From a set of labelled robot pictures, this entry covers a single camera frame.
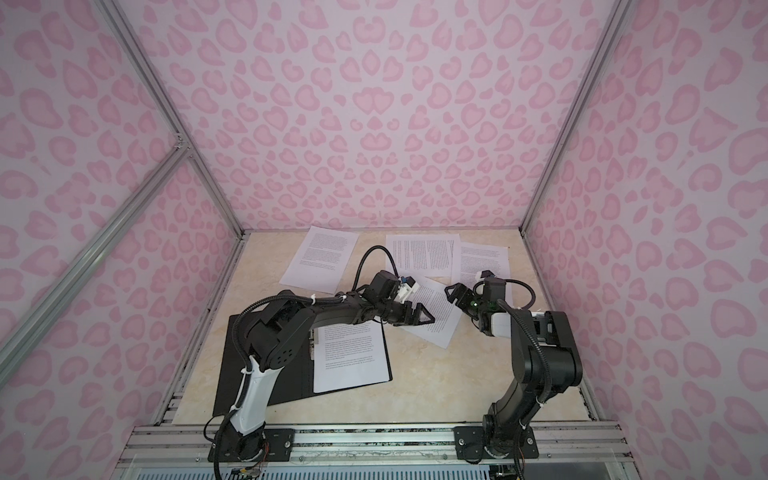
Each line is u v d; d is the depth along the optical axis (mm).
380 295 786
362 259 817
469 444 725
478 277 908
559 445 737
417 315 833
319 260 1132
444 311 977
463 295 878
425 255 1136
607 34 721
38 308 549
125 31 709
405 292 886
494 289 765
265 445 717
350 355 882
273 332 558
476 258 1103
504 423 618
